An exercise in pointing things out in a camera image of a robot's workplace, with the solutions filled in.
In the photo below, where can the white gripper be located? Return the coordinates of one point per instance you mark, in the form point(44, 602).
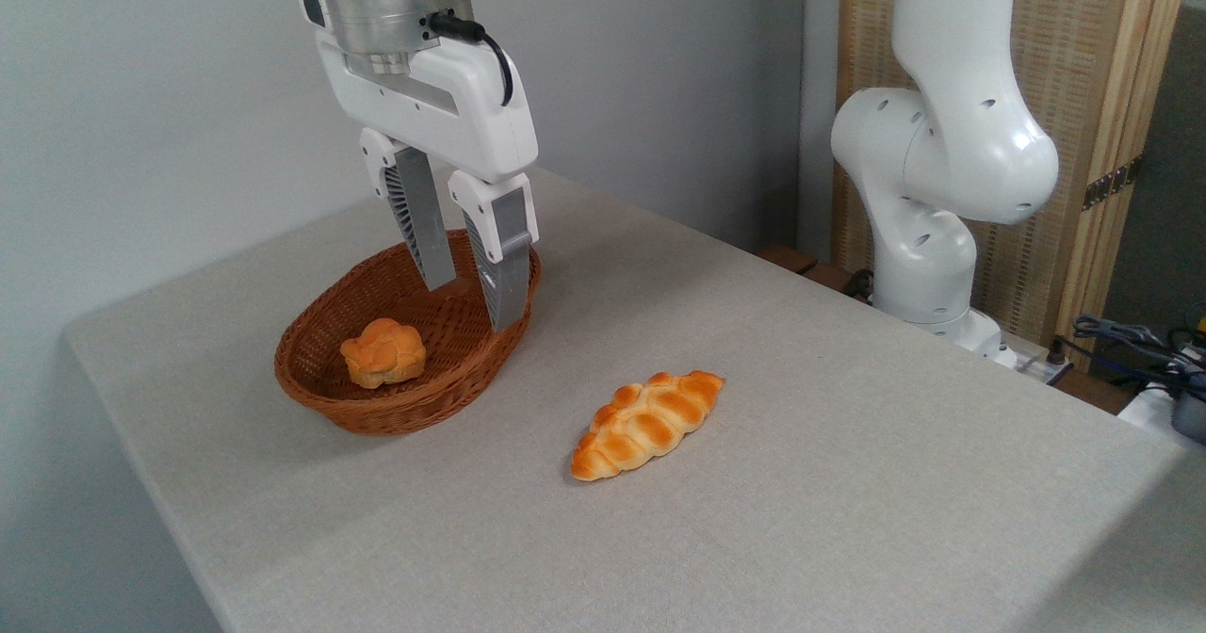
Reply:
point(443, 105)

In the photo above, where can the braided golden bread loaf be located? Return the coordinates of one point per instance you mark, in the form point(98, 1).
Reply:
point(645, 421)

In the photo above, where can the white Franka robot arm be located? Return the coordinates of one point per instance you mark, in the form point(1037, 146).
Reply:
point(952, 143)

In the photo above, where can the brown wicker basket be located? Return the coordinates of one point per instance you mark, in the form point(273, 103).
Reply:
point(452, 369)

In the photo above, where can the round orange bread bun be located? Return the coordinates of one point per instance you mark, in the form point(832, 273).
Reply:
point(382, 353)

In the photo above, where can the brown wooden block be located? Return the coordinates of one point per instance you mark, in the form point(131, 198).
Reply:
point(829, 278)

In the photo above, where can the white power strip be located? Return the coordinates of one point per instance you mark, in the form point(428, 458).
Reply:
point(1034, 365)

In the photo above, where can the wooden woven folding screen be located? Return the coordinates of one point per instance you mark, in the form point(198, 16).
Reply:
point(1083, 68)

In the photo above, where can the dark metal screen hinge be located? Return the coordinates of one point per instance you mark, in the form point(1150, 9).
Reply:
point(1112, 184)

